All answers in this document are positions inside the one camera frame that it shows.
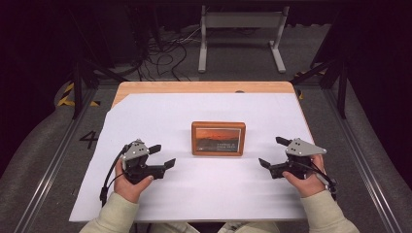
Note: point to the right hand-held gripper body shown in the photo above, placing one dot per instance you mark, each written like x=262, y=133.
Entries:
x=302, y=149

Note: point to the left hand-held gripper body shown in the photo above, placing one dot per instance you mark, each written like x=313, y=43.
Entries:
x=136, y=150

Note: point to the wooden photo frame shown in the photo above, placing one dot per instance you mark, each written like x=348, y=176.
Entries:
x=217, y=139

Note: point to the person's right hand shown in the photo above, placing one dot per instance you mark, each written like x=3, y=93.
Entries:
x=311, y=186

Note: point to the person's left hand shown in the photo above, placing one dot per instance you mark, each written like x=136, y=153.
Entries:
x=128, y=191

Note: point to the person's left leg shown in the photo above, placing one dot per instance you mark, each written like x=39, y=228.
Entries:
x=175, y=228

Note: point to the person's leg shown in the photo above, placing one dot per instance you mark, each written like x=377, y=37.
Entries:
x=175, y=228
x=249, y=227

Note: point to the person's right leg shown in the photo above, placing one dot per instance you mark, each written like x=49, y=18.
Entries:
x=249, y=227

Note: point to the black metal stand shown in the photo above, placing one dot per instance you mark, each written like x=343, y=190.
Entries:
x=77, y=87
x=341, y=90

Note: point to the yellow black hazard tape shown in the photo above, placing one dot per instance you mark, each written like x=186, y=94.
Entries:
x=66, y=97

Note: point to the white metal stand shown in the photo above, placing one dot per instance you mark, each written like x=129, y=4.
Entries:
x=243, y=20

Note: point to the aluminium floor rail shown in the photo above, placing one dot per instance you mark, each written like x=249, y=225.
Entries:
x=48, y=181
x=362, y=168

